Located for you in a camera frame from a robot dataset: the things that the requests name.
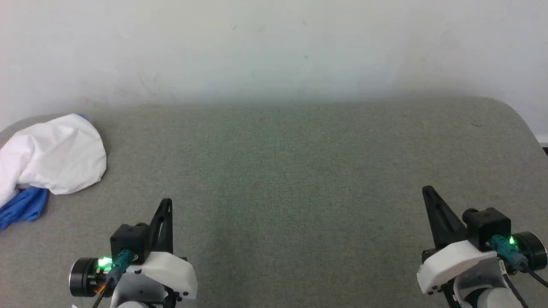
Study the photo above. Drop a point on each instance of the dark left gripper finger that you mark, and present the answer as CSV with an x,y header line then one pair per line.
x,y
168,231
153,233

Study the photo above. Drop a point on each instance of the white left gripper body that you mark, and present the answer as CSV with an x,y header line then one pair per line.
x,y
171,269

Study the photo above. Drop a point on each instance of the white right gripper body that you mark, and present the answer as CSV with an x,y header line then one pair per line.
x,y
449,261

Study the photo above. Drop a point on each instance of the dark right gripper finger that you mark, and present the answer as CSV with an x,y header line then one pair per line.
x,y
453,229
436,222

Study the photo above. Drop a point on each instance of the white and blue T-shirt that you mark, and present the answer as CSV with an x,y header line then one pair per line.
x,y
60,154

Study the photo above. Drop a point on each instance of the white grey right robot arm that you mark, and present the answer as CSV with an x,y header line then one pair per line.
x,y
535,252

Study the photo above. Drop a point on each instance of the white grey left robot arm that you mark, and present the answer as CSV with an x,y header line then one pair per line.
x,y
81,278

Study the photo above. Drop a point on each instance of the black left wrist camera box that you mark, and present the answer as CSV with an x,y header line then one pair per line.
x,y
128,239

